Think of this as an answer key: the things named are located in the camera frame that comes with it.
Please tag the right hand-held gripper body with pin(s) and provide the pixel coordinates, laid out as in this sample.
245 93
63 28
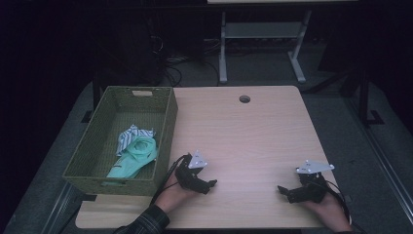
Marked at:
311 191

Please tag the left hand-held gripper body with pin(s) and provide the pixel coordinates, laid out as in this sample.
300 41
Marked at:
190 177

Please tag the mint green bib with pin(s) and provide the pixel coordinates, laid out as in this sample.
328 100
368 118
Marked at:
138 154

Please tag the blue white striped bib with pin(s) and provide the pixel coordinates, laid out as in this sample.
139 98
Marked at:
128 136

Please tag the green woven basket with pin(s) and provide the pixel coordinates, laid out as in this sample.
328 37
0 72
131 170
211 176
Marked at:
97 152

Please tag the person's left hand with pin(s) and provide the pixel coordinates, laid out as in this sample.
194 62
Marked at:
172 195

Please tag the person's right hand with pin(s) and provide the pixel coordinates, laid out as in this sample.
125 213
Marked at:
332 209

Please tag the black metal stand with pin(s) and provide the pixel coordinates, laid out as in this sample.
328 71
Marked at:
365 97

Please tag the white metal table frame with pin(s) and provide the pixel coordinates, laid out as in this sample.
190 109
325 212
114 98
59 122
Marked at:
259 31

